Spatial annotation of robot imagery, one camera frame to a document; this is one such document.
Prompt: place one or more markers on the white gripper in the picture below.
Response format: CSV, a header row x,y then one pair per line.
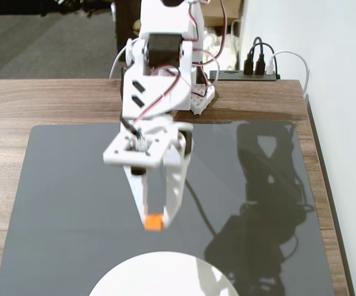
x,y
175,176

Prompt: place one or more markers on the orange lego block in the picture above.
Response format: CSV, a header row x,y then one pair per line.
x,y
153,222

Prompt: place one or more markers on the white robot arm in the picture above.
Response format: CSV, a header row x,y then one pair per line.
x,y
165,18

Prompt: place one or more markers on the white round plate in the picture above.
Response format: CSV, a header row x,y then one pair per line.
x,y
153,277

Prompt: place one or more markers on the dark grey mat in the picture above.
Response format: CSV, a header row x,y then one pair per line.
x,y
58,200

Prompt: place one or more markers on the black power strip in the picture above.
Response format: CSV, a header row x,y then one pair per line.
x,y
233,76

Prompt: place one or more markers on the white plastic bag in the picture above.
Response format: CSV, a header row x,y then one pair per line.
x,y
227,46

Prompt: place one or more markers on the dark brown cabinet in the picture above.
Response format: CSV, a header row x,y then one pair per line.
x,y
124,31

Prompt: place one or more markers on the round red white sticker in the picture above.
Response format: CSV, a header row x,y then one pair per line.
x,y
137,27

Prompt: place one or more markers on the brown cardboard box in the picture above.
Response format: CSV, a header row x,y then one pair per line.
x,y
233,9

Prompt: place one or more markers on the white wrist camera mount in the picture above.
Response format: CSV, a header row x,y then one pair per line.
x,y
116,154

